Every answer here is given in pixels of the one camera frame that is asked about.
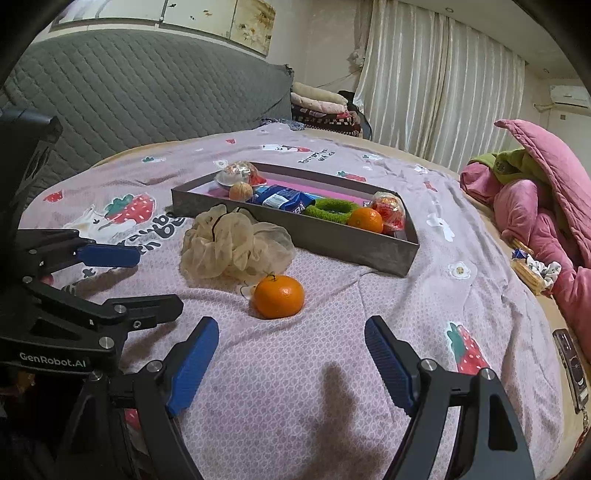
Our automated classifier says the red wrapped egg toy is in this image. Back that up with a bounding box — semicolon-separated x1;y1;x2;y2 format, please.
370;191;407;233

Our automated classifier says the pink quilted garment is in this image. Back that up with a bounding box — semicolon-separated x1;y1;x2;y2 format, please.
459;119;591;329

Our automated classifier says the green garment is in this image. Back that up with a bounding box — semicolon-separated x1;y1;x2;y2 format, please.
468;148;551;186

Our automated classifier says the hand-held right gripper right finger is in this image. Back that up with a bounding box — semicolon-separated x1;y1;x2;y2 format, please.
365;316;536;480

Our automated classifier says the stack of folded blankets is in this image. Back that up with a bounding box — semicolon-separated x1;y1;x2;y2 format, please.
290;82;365;137

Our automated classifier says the white pleated curtain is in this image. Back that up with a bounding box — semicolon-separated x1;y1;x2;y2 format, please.
353;0;527;163

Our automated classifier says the wall painting with branches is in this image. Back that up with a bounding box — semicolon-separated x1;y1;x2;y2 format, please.
51;0;273;57

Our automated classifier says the beige sheer scrunchie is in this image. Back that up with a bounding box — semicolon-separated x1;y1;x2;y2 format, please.
180;205;297;283

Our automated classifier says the green fuzzy scrunchie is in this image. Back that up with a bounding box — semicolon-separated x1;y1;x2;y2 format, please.
302;198;366;226

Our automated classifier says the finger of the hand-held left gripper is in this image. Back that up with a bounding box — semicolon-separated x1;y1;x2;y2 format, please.
23;277;185;341
15;229;141;278

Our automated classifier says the blue cookie packet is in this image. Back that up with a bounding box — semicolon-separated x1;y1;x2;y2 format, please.
250;184;315;214

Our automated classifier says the grey quilted headboard cover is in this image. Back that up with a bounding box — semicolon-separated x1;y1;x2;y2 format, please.
0;30;294;204

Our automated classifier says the grey shallow cardboard box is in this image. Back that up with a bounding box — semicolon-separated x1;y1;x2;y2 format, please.
171;161;420;278

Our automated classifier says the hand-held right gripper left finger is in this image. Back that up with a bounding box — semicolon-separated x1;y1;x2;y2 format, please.
53;316;220;480

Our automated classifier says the clear packet of biscuits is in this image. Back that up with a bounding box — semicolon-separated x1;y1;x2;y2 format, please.
510;257;546;296

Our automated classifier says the white air conditioner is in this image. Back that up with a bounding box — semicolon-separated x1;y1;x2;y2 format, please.
549;84;591;110

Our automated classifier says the blue patterned cloth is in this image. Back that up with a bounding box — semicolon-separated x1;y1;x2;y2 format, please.
262;117;305;133

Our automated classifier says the orange mandarin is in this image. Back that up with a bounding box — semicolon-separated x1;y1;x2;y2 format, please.
252;273;306;320
347;207;384;234

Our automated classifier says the remote control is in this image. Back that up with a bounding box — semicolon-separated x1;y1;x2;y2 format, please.
552;328;590;414

